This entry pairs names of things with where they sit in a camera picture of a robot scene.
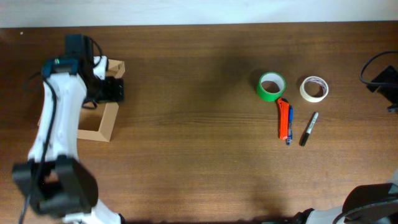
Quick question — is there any blue pen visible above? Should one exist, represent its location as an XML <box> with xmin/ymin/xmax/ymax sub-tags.
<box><xmin>286</xmin><ymin>106</ymin><xmax>294</xmax><ymax>146</ymax></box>

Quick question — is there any green tape roll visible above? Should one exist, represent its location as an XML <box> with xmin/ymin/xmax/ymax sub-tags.
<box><xmin>256</xmin><ymin>72</ymin><xmax>286</xmax><ymax>101</ymax></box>

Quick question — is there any beige masking tape roll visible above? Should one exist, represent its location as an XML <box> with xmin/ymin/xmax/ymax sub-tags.
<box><xmin>300</xmin><ymin>76</ymin><xmax>329</xmax><ymax>103</ymax></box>

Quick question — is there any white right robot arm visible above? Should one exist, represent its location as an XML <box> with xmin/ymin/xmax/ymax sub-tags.
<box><xmin>290</xmin><ymin>66</ymin><xmax>397</xmax><ymax>224</ymax></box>

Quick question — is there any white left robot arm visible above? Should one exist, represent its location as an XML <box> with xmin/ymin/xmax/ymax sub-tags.
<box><xmin>12</xmin><ymin>34</ymin><xmax>125</xmax><ymax>223</ymax></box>

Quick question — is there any brown cardboard box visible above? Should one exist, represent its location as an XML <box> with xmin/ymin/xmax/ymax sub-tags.
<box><xmin>35</xmin><ymin>56</ymin><xmax>125</xmax><ymax>143</ymax></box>

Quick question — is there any orange utility knife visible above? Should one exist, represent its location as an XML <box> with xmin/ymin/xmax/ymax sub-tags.
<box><xmin>277</xmin><ymin>98</ymin><xmax>290</xmax><ymax>140</ymax></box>

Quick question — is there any black marker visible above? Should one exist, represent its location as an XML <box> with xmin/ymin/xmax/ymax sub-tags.
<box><xmin>300</xmin><ymin>112</ymin><xmax>319</xmax><ymax>147</ymax></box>

